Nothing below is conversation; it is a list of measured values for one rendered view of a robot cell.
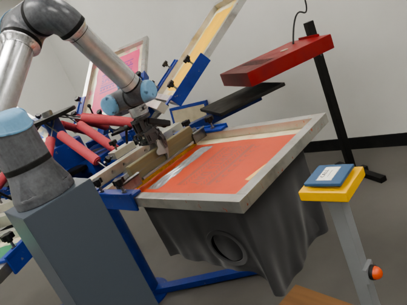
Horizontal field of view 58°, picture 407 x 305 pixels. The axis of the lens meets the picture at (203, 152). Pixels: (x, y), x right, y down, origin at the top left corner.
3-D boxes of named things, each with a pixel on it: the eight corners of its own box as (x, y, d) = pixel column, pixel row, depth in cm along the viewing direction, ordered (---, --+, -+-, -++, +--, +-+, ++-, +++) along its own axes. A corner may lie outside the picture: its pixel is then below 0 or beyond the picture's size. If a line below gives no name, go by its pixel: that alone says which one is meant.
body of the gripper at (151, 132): (139, 147, 154) (126, 121, 150) (154, 138, 159) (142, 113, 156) (151, 146, 149) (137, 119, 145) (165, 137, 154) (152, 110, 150)
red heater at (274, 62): (295, 54, 274) (291, 39, 270) (335, 49, 231) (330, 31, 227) (225, 88, 262) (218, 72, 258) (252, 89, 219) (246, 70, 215)
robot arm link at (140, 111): (137, 103, 155) (149, 100, 149) (142, 113, 156) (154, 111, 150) (124, 111, 150) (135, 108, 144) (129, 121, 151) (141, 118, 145)
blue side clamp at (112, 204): (147, 203, 135) (139, 187, 133) (137, 211, 131) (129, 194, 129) (105, 201, 156) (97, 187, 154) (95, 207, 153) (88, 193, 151)
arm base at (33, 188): (26, 215, 84) (3, 178, 81) (10, 209, 96) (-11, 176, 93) (83, 180, 93) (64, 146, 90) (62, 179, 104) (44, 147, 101)
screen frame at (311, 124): (329, 121, 135) (326, 112, 134) (243, 213, 98) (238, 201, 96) (185, 140, 191) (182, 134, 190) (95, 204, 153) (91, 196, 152)
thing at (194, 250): (279, 274, 126) (243, 184, 115) (266, 293, 120) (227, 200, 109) (188, 256, 158) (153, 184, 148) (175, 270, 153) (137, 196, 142)
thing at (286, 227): (332, 227, 150) (300, 132, 137) (280, 310, 121) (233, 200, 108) (324, 227, 152) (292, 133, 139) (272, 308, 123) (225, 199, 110)
